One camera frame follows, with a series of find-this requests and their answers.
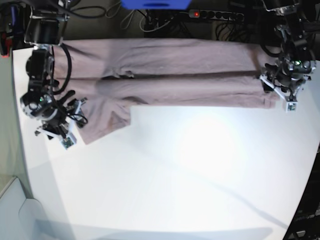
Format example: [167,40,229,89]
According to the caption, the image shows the mauve t-shirt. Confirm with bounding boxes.
[64,38,279,144]

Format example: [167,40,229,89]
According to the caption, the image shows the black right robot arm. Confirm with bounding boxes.
[20,0,89,139]

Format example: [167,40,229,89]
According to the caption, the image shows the black power strip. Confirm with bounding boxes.
[188,9,245,23]

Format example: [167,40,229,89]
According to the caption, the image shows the blue box overhead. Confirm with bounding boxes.
[121,0,191,10]

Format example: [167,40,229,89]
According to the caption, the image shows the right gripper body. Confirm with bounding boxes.
[41,111,70,137]

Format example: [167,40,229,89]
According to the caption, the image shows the red and blue clamp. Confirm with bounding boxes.
[0,3,19,58]

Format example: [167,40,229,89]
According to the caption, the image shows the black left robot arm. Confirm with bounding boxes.
[263,0,317,98]

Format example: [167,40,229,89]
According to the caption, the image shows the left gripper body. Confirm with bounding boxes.
[271,67,309,94]

